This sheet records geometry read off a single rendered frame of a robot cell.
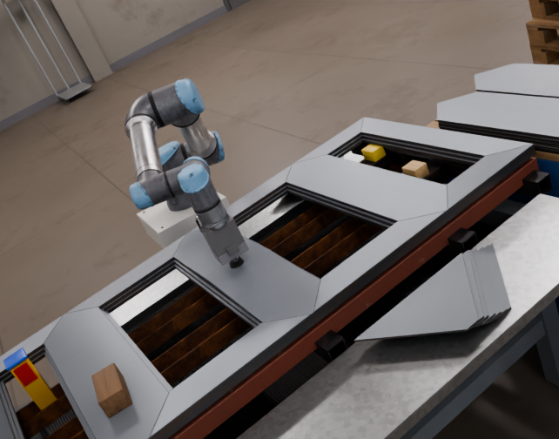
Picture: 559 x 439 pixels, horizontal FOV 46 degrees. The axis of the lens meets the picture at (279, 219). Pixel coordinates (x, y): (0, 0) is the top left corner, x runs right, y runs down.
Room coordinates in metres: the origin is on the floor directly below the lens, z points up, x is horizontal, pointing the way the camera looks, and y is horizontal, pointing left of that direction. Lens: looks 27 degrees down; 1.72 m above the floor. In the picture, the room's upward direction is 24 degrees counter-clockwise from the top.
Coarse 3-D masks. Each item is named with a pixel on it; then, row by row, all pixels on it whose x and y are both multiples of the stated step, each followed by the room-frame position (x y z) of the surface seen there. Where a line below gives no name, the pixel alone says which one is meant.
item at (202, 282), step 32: (512, 160) 1.50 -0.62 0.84; (288, 192) 1.96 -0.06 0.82; (480, 192) 1.45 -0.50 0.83; (384, 224) 1.50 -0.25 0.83; (128, 288) 1.75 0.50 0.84; (352, 288) 1.28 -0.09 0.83; (256, 320) 1.33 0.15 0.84; (320, 320) 1.25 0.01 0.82; (32, 352) 1.63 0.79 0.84; (0, 384) 1.56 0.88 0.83; (64, 384) 1.42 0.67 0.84; (224, 384) 1.15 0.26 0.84; (192, 416) 1.11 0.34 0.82
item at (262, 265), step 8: (264, 256) 1.56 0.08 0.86; (272, 256) 1.54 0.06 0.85; (280, 256) 1.53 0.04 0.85; (256, 264) 1.54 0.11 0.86; (264, 264) 1.52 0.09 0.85; (272, 264) 1.51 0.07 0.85; (240, 272) 1.53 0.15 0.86; (248, 272) 1.52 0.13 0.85; (256, 272) 1.50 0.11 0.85; (264, 272) 1.49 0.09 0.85; (232, 280) 1.51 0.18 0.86; (240, 280) 1.50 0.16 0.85; (248, 280) 1.48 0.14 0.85; (224, 288) 1.49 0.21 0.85; (232, 288) 1.48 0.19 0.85; (240, 288) 1.46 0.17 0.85; (232, 296) 1.44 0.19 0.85
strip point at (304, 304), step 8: (312, 288) 1.33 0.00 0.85; (304, 296) 1.32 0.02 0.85; (312, 296) 1.30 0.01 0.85; (288, 304) 1.31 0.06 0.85; (296, 304) 1.30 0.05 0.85; (304, 304) 1.29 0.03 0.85; (312, 304) 1.27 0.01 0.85; (280, 312) 1.30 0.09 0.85; (288, 312) 1.28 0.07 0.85; (296, 312) 1.27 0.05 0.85; (304, 312) 1.26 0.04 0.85; (312, 312) 1.24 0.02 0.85; (272, 320) 1.28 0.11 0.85
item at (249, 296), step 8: (280, 264) 1.49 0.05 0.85; (288, 264) 1.48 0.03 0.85; (272, 272) 1.48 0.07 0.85; (280, 272) 1.46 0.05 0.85; (288, 272) 1.44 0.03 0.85; (296, 272) 1.43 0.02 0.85; (256, 280) 1.47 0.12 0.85; (264, 280) 1.45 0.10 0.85; (272, 280) 1.44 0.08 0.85; (280, 280) 1.42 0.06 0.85; (248, 288) 1.45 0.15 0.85; (256, 288) 1.43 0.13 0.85; (264, 288) 1.42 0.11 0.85; (272, 288) 1.41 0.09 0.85; (240, 296) 1.43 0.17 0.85; (248, 296) 1.42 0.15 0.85; (256, 296) 1.40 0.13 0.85; (264, 296) 1.39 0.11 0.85; (240, 304) 1.40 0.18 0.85; (248, 304) 1.38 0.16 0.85
